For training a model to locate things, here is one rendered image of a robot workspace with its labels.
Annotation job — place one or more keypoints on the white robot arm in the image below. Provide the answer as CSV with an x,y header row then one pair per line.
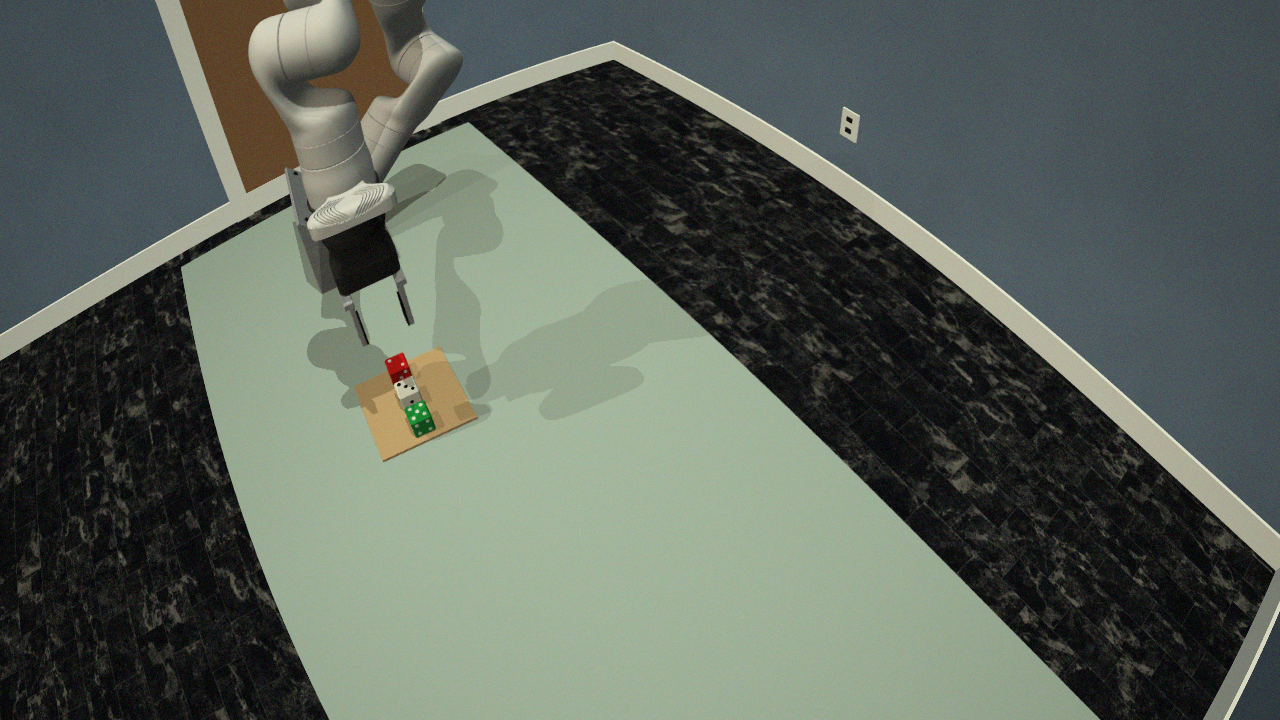
x,y
290,48

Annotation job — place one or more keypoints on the green die with white pips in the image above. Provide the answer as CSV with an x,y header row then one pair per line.
x,y
420,418

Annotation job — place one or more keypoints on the tan flat mat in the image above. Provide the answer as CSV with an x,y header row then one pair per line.
x,y
439,388

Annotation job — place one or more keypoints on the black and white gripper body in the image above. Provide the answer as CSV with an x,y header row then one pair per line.
x,y
341,197

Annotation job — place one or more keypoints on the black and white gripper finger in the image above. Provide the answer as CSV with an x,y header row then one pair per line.
x,y
400,281
349,305

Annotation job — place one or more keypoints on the white die with black pips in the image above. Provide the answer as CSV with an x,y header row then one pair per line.
x,y
408,392

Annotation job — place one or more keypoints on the red die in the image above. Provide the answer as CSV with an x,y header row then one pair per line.
x,y
398,368

